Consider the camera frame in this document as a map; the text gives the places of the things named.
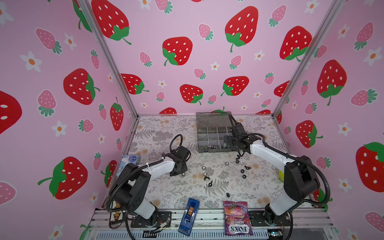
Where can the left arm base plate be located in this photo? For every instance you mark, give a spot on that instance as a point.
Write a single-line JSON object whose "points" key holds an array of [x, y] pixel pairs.
{"points": [[158, 219]]}

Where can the purple Fox's candy bag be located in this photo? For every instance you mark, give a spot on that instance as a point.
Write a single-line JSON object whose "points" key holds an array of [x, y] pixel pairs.
{"points": [[237, 219]]}

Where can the yellow green bowl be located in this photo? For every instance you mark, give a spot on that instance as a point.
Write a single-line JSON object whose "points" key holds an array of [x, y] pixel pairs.
{"points": [[281, 176]]}

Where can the black keychain tag with letters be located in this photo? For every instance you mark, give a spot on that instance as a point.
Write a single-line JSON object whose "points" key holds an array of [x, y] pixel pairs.
{"points": [[116, 219]]}

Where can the grey plastic compartment organizer box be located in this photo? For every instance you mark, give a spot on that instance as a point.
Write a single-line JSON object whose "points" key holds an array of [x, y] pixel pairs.
{"points": [[214, 129]]}

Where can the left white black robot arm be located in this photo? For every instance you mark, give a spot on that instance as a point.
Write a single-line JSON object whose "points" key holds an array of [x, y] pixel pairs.
{"points": [[129, 190]]}

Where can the blue white tissue pack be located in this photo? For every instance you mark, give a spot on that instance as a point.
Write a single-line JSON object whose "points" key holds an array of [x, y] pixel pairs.
{"points": [[127, 159]]}

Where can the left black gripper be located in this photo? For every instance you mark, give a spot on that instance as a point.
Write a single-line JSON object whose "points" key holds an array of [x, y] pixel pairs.
{"points": [[185, 169]]}

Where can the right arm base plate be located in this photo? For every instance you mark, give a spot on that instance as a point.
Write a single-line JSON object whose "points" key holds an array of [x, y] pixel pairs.
{"points": [[265, 219]]}

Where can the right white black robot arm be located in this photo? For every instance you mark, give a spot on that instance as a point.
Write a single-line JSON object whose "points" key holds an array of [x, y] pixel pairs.
{"points": [[303, 181]]}

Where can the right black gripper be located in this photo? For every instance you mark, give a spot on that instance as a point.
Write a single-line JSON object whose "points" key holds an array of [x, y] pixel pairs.
{"points": [[229, 142]]}

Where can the blue rectangular plastic box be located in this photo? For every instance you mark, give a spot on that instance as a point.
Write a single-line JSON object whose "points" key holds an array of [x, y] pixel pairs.
{"points": [[189, 217]]}

